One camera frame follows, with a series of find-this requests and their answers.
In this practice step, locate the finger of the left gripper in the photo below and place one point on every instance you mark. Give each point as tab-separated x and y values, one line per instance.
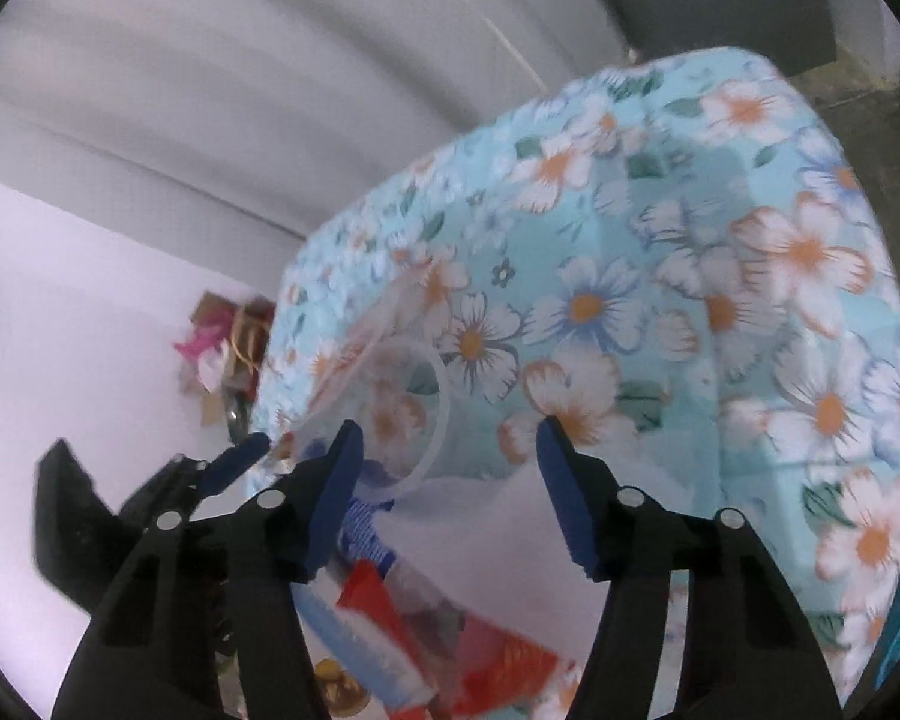
214	478

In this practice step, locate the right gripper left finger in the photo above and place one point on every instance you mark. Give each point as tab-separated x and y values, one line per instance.
194	588

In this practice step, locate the white blue carton box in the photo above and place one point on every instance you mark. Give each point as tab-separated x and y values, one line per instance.
378	667

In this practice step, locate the clear plastic cup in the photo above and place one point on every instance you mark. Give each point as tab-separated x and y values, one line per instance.
393	385

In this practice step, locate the red plastic wrapper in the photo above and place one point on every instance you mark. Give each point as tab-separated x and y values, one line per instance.
471	669

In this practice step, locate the white tissue paper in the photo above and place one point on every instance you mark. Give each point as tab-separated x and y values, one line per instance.
495	549

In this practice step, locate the gift bags pile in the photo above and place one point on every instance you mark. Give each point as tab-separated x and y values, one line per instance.
221	357

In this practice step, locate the grey window curtain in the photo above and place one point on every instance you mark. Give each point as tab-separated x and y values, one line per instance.
225	131

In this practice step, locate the floral blue bed cover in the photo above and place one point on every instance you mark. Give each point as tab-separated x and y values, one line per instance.
666	289

